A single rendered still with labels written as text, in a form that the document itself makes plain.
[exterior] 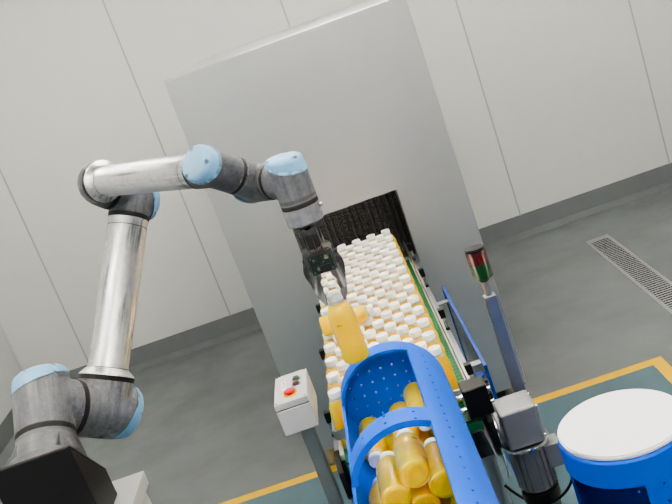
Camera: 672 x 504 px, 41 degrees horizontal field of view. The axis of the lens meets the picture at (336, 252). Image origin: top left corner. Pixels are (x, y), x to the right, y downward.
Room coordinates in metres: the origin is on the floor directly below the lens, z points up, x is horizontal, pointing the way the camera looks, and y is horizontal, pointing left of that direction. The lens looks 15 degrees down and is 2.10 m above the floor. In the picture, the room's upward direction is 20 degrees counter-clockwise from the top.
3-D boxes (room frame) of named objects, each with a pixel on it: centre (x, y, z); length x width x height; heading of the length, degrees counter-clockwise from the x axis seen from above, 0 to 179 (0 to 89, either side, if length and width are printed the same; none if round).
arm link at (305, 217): (2.06, 0.04, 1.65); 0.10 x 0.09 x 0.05; 87
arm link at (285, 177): (2.07, 0.04, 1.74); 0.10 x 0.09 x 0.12; 43
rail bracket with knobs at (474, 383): (2.26, -0.22, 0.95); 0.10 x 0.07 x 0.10; 87
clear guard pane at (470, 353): (2.84, -0.32, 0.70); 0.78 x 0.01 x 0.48; 177
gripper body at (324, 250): (2.06, 0.04, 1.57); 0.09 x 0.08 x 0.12; 177
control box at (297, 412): (2.44, 0.26, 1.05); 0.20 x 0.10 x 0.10; 177
